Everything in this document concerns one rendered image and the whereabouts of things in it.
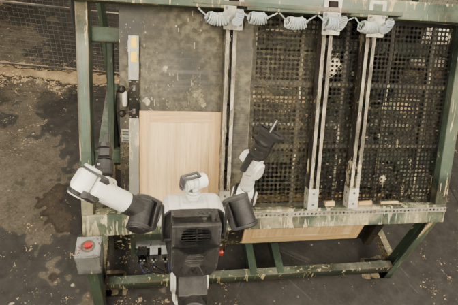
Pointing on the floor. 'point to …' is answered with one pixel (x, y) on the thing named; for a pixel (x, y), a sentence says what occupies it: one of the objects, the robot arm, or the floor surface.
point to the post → (97, 289)
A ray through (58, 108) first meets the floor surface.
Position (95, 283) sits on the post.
